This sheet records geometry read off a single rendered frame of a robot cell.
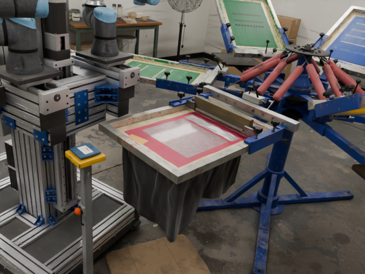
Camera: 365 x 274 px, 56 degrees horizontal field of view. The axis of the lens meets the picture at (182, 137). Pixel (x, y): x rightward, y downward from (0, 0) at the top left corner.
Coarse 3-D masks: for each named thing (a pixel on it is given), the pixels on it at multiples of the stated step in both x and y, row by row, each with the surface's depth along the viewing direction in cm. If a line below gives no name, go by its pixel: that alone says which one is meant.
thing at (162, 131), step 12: (168, 120) 191; (180, 120) 193; (204, 120) 197; (132, 132) 174; (144, 132) 175; (156, 132) 176; (168, 132) 178; (180, 132) 179; (192, 132) 181; (144, 144) 164; (156, 144) 165
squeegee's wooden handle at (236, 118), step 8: (200, 96) 201; (200, 104) 200; (208, 104) 195; (216, 104) 192; (208, 112) 197; (216, 112) 192; (224, 112) 188; (232, 112) 184; (224, 120) 190; (232, 120) 185; (240, 120) 182; (248, 120) 178
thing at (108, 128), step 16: (144, 112) 189; (160, 112) 194; (112, 128) 167; (128, 144) 156; (240, 144) 167; (144, 160) 150; (160, 160) 145; (208, 160) 149; (224, 160) 156; (176, 176) 136; (192, 176) 143
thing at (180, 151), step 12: (204, 132) 183; (168, 144) 166; (180, 144) 168; (192, 144) 169; (204, 144) 170; (216, 144) 172; (228, 144) 173; (168, 156) 156; (180, 156) 157; (192, 156) 158; (204, 156) 160
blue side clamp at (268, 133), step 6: (264, 132) 180; (270, 132) 181; (276, 132) 180; (282, 132) 185; (252, 138) 172; (258, 138) 172; (264, 138) 173; (270, 138) 178; (276, 138) 183; (252, 144) 166; (258, 144) 171; (264, 144) 175; (270, 144) 181; (252, 150) 169; (258, 150) 173
